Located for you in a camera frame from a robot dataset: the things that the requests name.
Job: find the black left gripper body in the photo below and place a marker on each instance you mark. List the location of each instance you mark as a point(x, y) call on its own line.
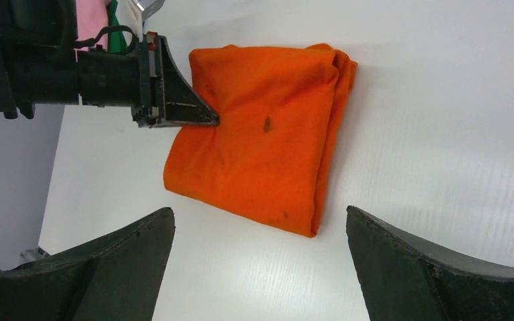
point(42, 62)

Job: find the orange t shirt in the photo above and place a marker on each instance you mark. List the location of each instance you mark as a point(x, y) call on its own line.
point(269, 159)

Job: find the pink folded t shirt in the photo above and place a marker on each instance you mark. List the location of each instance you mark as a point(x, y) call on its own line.
point(92, 16)

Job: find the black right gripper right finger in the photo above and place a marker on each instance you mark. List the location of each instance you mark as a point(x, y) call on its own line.
point(405, 277)

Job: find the green folded t shirt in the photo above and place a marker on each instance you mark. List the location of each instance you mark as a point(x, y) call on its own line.
point(116, 39)

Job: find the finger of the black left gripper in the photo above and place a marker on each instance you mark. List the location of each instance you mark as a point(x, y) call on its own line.
point(176, 103)

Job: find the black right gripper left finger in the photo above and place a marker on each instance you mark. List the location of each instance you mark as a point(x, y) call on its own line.
point(114, 277)

